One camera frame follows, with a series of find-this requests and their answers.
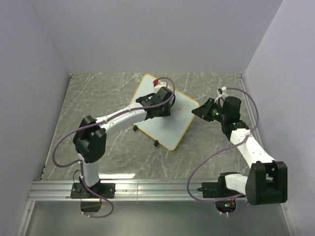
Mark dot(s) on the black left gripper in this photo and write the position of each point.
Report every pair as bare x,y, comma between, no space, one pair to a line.
166,112

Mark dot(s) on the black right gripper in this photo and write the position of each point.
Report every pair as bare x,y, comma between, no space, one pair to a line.
203,111

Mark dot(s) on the yellow framed whiteboard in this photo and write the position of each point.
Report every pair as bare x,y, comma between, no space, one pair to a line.
169,131

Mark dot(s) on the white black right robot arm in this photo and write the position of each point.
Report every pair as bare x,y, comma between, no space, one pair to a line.
266,182

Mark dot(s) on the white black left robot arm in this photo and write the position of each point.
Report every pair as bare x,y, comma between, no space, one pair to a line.
90,140

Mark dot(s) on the black right whiteboard foot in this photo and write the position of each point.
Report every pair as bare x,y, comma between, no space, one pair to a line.
156,143

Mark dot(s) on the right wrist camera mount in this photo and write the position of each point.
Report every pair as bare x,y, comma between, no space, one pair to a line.
222,93

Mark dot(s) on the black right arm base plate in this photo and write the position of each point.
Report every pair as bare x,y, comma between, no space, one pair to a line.
210,190

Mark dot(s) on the aluminium mounting rail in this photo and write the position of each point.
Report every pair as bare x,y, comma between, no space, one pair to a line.
155,190

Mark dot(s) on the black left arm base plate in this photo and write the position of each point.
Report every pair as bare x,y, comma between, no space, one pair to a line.
79,191

